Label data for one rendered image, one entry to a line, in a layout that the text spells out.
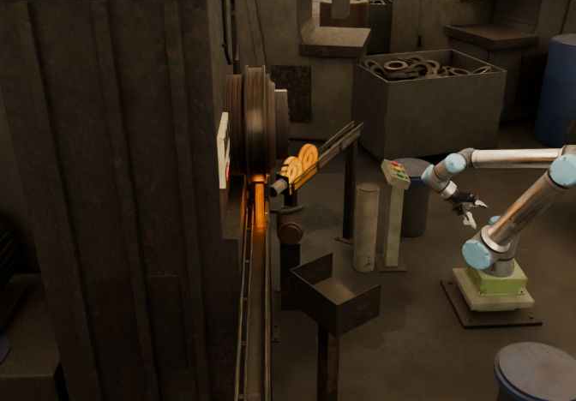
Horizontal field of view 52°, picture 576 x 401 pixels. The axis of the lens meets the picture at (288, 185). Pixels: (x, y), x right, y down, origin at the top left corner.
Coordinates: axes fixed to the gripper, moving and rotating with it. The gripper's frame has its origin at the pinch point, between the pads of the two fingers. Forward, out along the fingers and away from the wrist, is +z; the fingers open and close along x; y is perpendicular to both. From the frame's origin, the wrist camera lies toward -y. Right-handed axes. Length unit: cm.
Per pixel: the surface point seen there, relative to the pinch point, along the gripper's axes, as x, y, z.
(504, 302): 22.6, 10.4, 35.6
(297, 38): -141, 153, -144
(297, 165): 31, 27, -86
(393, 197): 0, 38, -34
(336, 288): 93, -24, -49
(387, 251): 14, 62, -13
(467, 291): 24.4, 22.1, 21.7
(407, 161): -51, 68, -31
